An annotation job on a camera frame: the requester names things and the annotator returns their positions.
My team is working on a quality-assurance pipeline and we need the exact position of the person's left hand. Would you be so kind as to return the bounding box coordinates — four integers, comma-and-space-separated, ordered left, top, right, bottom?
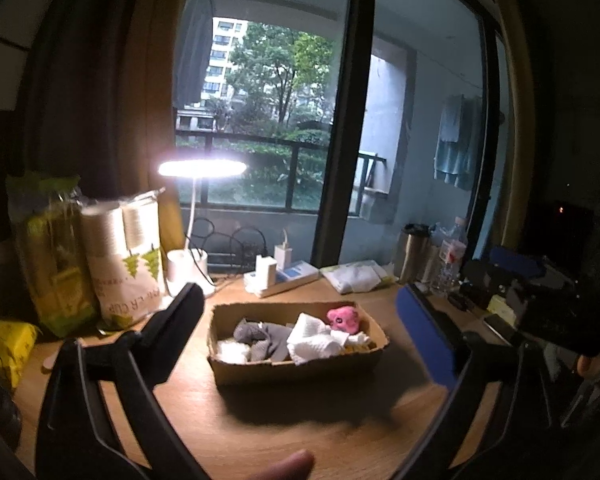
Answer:
240, 449, 316, 480

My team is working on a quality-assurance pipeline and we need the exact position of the paper cup package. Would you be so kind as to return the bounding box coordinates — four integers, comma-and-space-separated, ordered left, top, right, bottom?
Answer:
80, 187, 168, 331

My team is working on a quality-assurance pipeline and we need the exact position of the clear water bottle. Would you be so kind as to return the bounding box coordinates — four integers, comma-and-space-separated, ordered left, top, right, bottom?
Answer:
432, 216, 468, 293

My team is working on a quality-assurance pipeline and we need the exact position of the hanging light blue towel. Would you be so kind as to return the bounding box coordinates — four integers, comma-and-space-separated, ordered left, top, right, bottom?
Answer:
434, 94, 483, 191

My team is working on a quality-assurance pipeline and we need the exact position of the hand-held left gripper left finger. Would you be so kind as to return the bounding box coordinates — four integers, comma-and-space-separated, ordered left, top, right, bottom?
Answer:
34, 281, 208, 480

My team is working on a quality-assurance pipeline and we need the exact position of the steel thermos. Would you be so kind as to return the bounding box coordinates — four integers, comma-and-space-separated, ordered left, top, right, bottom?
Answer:
397, 222, 431, 283

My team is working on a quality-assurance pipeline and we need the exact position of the yellow green tissue packet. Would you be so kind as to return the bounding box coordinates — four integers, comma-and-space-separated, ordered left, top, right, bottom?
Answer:
487, 294, 517, 322

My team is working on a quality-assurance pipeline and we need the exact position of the black window frame post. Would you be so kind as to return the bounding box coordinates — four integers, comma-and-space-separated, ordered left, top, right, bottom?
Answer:
310, 0, 378, 268

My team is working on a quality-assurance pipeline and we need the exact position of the white desk lamp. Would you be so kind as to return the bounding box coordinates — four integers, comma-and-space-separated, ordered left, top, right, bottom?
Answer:
157, 159, 246, 297

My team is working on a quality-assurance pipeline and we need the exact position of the white folded cloth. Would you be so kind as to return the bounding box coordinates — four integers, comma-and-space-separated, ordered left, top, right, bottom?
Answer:
321, 261, 396, 295

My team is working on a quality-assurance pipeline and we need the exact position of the white power strip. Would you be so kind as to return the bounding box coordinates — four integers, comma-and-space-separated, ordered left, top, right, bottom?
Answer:
244, 260, 321, 299

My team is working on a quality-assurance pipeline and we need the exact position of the balcony railing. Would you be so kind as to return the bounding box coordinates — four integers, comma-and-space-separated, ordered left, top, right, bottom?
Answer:
175, 129, 388, 217

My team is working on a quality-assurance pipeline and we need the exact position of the pink plush toy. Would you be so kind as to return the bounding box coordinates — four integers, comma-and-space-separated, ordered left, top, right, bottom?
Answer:
326, 305, 362, 333

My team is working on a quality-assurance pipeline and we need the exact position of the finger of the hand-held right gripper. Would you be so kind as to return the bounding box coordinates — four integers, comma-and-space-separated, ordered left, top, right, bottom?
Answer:
489, 246, 548, 279

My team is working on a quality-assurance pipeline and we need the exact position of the person's right hand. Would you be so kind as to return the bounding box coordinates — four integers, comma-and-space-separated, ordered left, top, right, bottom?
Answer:
576, 354, 600, 378

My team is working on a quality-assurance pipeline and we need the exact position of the cardboard box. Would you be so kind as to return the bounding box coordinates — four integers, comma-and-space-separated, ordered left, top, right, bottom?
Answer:
207, 301, 390, 387

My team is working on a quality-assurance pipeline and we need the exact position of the brown curtain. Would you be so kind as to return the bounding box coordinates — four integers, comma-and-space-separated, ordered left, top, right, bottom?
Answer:
10, 0, 196, 281

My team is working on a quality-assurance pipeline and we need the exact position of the dark round object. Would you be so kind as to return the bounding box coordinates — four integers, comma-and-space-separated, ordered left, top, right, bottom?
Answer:
0, 382, 23, 453

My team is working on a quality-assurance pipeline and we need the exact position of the green plastic package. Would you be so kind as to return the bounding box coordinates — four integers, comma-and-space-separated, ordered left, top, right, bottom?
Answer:
5, 172, 98, 338

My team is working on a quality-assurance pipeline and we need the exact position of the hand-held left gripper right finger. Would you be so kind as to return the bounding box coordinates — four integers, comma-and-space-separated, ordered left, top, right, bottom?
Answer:
387, 282, 581, 480

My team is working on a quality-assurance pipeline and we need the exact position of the gray sock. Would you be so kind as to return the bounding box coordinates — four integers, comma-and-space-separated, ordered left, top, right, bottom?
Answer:
232, 319, 296, 362

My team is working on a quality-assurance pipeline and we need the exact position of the white charger adapter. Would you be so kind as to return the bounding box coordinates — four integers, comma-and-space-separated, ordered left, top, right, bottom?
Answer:
274, 230, 294, 271
255, 255, 276, 291

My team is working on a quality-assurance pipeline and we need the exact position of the hanging gray cloth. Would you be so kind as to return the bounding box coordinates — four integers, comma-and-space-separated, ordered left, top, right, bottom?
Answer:
172, 0, 216, 109

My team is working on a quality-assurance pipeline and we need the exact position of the black charging cable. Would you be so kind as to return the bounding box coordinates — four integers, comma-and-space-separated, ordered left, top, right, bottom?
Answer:
195, 217, 272, 281

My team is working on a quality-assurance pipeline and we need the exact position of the dark appliance with red light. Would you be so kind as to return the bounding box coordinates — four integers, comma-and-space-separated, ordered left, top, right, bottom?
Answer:
522, 200, 598, 273

